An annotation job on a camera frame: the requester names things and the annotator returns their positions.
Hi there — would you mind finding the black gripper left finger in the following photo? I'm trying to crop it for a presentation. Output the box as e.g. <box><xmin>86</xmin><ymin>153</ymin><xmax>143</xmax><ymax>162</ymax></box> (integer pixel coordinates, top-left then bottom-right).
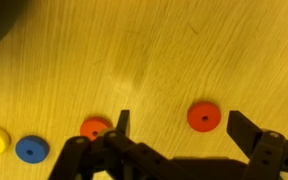
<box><xmin>47</xmin><ymin>109</ymin><xmax>192</xmax><ymax>180</ymax></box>

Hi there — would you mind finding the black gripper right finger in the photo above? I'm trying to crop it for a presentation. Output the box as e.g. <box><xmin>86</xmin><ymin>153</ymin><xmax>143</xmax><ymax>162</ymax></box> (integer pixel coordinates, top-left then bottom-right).
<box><xmin>226</xmin><ymin>110</ymin><xmax>288</xmax><ymax>180</ymax></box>

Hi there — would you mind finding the red-orange disc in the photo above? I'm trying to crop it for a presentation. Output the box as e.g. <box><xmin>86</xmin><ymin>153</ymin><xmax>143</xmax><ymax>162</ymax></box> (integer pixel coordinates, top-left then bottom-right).
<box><xmin>79</xmin><ymin>116</ymin><xmax>114</xmax><ymax>142</ymax></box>
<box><xmin>186</xmin><ymin>101</ymin><xmax>223</xmax><ymax>133</ymax></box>

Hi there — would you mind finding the blue disc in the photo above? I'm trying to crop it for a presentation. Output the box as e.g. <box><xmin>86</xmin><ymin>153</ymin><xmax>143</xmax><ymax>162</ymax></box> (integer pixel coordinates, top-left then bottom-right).
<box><xmin>15</xmin><ymin>134</ymin><xmax>51</xmax><ymax>165</ymax></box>

